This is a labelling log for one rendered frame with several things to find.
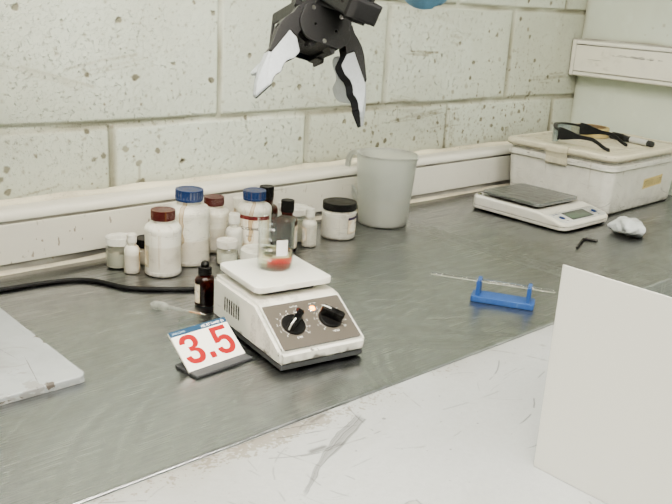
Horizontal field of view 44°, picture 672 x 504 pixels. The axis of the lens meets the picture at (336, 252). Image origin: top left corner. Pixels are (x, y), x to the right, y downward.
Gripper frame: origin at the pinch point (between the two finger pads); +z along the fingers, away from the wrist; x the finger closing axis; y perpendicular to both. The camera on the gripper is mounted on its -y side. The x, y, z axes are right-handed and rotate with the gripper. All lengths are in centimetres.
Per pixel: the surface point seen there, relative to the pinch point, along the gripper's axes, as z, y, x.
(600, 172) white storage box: -19, 42, -101
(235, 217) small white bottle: 6.9, 45.7, -12.6
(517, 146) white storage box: -27, 63, -94
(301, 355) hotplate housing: 29.2, 5.3, -5.4
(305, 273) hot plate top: 18.1, 13.1, -9.1
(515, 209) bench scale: -7, 48, -81
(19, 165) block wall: 4, 54, 23
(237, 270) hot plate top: 18.7, 17.7, -0.9
